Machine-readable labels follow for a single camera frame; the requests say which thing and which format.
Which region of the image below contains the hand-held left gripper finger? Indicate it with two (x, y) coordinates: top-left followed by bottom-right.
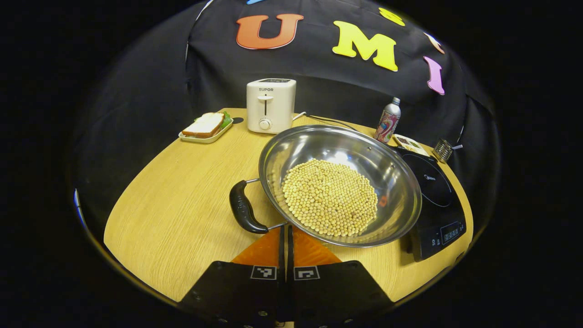
(287, 225), (394, 328)
(178, 225), (288, 328)

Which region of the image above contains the steel pot with black handles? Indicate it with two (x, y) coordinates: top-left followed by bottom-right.
(229, 124), (423, 248)

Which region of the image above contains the black induction cooktop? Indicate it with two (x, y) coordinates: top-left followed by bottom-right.
(387, 145), (467, 262)

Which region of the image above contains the heap of soybeans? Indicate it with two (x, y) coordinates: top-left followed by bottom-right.
(282, 158), (379, 237)

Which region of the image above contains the small cream sandwich plate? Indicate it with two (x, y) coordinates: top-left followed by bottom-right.
(179, 118), (234, 144)

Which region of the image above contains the white toaster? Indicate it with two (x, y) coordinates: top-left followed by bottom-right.
(246, 78), (297, 134)

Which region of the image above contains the sandwich with lettuce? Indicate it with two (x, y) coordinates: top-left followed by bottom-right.
(182, 112), (232, 139)

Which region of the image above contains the white divided bean tray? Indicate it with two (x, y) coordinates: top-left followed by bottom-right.
(393, 134), (431, 157)

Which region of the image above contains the silver printed drink bottle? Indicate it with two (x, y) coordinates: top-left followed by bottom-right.
(374, 97), (402, 144)

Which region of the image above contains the black backdrop cloth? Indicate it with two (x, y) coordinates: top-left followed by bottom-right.
(75, 0), (501, 237)

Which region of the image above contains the black power cable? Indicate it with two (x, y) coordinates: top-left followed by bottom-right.
(304, 113), (360, 133)

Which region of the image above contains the small wire basket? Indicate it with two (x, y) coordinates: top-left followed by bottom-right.
(432, 138), (454, 164)

